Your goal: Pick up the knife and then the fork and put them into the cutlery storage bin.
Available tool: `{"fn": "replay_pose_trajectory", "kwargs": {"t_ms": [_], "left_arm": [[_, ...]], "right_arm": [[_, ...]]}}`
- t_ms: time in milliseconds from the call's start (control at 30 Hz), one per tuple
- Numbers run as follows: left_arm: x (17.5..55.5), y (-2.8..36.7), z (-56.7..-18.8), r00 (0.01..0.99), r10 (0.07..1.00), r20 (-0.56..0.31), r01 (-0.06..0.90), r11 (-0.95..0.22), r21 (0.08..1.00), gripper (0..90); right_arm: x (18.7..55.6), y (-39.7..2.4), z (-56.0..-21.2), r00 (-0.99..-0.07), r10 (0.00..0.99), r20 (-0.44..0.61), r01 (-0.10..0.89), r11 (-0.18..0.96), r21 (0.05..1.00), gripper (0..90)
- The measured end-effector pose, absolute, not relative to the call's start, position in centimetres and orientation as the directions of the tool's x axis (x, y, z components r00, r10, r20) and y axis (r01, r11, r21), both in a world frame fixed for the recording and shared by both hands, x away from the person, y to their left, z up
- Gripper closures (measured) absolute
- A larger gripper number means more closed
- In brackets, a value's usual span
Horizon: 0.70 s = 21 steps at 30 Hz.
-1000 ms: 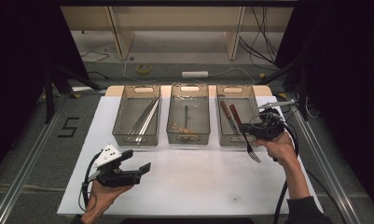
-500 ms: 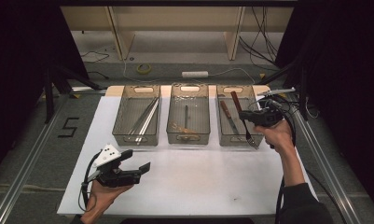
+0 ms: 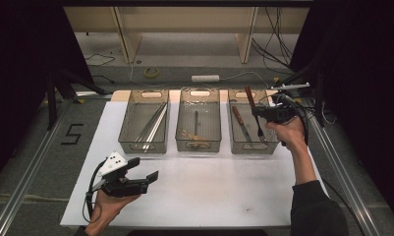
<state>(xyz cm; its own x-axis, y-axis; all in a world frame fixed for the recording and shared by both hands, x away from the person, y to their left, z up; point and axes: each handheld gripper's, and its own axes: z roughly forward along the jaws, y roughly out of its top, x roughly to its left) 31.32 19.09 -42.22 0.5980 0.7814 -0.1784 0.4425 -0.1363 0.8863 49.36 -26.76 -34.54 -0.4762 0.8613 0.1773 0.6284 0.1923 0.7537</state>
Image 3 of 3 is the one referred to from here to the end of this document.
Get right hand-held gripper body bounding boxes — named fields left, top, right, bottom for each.
left=266, top=83, right=310, bottom=125

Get short aluminium rail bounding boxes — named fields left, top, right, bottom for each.
left=74, top=90, right=115, bottom=98

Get white chopstick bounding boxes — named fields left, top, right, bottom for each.
left=144, top=105, right=169, bottom=153

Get left hand-held gripper cable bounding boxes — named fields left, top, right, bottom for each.
left=82, top=160, right=107, bottom=224

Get white table cover sheet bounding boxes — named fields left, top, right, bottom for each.
left=59, top=99, right=342, bottom=229

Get white power strip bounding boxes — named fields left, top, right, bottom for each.
left=191, top=74, right=221, bottom=83

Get beige wooden shelf unit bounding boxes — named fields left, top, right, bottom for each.
left=63, top=6, right=310, bottom=65

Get clear grey plastic bin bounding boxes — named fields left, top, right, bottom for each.
left=175, top=88, right=223, bottom=153
left=117, top=88, right=171, bottom=155
left=227, top=88, right=281, bottom=155

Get dark curtain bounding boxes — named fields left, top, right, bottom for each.
left=0, top=0, right=94, bottom=191
left=290, top=0, right=394, bottom=227

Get yellow tape roll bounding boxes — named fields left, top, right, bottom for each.
left=142, top=67, right=160, bottom=79

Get small wooden spoon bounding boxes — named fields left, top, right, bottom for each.
left=179, top=128, right=212, bottom=147

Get silver metal chopsticks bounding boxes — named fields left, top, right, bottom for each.
left=142, top=104, right=168, bottom=152

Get black metal stand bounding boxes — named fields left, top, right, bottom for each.
left=45, top=67, right=107, bottom=131
left=271, top=62, right=326, bottom=127

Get person's right hand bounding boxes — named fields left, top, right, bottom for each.
left=266, top=116, right=309, bottom=153

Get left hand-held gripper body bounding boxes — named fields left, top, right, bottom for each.
left=96, top=150, right=150, bottom=198

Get thin black floor cable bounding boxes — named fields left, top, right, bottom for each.
left=84, top=53, right=116, bottom=68

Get person's left hand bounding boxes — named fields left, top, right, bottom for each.
left=84, top=191, right=141, bottom=236

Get black cable bundle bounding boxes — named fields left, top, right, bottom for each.
left=251, top=7, right=296, bottom=76

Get aluminium floor rail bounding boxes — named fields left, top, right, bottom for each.
left=307, top=112, right=382, bottom=236
left=0, top=97, right=72, bottom=236

